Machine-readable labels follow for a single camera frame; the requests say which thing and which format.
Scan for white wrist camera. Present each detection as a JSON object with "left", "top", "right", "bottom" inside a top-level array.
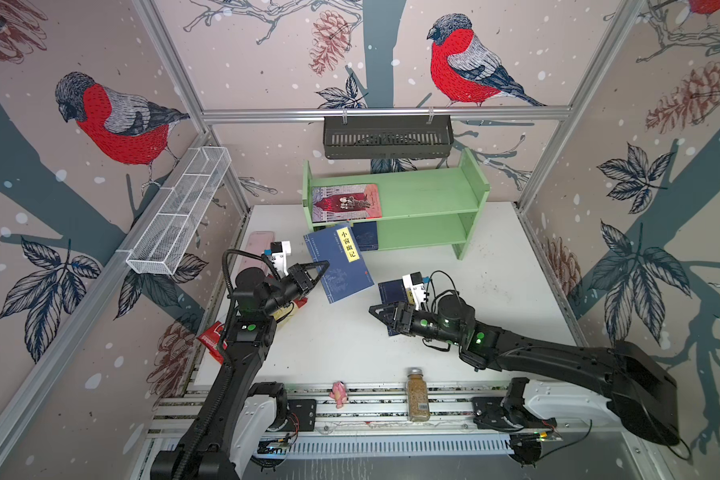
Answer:
[
  {"left": 402, "top": 272, "right": 427, "bottom": 310},
  {"left": 264, "top": 241, "right": 291, "bottom": 276}
]

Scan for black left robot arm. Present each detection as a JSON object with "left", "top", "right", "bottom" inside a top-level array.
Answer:
[{"left": 149, "top": 249, "right": 330, "bottom": 479}]

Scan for aluminium rail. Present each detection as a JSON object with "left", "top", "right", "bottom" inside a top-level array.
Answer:
[{"left": 149, "top": 381, "right": 637, "bottom": 438}]

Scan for blue book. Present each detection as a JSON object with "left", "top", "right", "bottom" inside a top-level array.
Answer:
[
  {"left": 378, "top": 279, "right": 409, "bottom": 304},
  {"left": 351, "top": 222, "right": 379, "bottom": 252},
  {"left": 304, "top": 223, "right": 374, "bottom": 304}
]

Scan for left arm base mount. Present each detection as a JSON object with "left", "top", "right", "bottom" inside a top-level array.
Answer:
[{"left": 248, "top": 382, "right": 317, "bottom": 433}]

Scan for white wire mesh basket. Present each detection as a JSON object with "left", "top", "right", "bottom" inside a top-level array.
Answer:
[{"left": 126, "top": 146, "right": 231, "bottom": 275}]

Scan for pink case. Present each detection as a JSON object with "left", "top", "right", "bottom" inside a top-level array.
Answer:
[{"left": 240, "top": 231, "right": 275, "bottom": 273}]

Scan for spice jar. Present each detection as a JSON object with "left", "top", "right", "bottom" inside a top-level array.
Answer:
[{"left": 406, "top": 368, "right": 430, "bottom": 422}]

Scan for green wooden shelf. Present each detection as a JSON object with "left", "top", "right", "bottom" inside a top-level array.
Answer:
[{"left": 302, "top": 149, "right": 490, "bottom": 260}]

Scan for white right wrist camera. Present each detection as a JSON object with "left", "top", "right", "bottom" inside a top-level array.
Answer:
[{"left": 402, "top": 272, "right": 427, "bottom": 310}]

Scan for pink small toy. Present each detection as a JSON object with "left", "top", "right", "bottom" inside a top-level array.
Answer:
[{"left": 329, "top": 381, "right": 348, "bottom": 409}]

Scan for black hanging basket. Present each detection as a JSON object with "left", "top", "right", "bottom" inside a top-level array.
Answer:
[{"left": 323, "top": 115, "right": 454, "bottom": 160}]

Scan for red snack bag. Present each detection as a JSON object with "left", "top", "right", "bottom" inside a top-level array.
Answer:
[{"left": 199, "top": 298, "right": 308, "bottom": 364}]

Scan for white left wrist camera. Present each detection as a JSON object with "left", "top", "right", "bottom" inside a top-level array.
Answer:
[{"left": 264, "top": 241, "right": 291, "bottom": 276}]

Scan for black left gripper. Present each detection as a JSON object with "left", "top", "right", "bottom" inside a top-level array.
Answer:
[{"left": 261, "top": 261, "right": 328, "bottom": 318}]

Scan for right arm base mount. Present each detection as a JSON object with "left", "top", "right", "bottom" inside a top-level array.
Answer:
[{"left": 471, "top": 377, "right": 557, "bottom": 433}]

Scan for pink Hamlet book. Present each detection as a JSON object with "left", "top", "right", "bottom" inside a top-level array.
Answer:
[{"left": 310, "top": 184, "right": 382, "bottom": 223}]

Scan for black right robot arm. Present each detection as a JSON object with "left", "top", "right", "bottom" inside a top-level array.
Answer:
[{"left": 369, "top": 292, "right": 681, "bottom": 447}]

